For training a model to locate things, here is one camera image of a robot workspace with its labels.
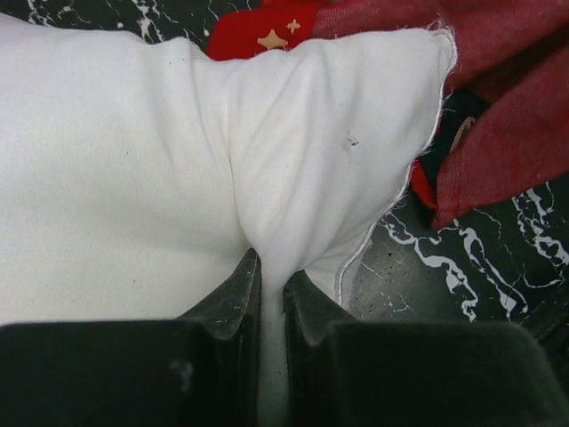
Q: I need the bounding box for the red patterned pillowcase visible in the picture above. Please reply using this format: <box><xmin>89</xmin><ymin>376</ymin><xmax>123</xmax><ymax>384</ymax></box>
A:
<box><xmin>206</xmin><ymin>1</ymin><xmax>568</xmax><ymax>229</ymax></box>

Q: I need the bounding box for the white pillow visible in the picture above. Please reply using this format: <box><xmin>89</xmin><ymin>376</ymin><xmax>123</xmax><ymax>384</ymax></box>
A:
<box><xmin>1</xmin><ymin>15</ymin><xmax>457</xmax><ymax>426</ymax></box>

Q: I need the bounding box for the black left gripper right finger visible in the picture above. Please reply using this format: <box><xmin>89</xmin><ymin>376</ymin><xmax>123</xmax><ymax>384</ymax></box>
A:
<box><xmin>284</xmin><ymin>272</ymin><xmax>560</xmax><ymax>426</ymax></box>

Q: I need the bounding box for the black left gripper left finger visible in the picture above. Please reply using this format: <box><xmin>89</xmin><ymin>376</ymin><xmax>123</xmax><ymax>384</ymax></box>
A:
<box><xmin>1</xmin><ymin>251</ymin><xmax>261</xmax><ymax>426</ymax></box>

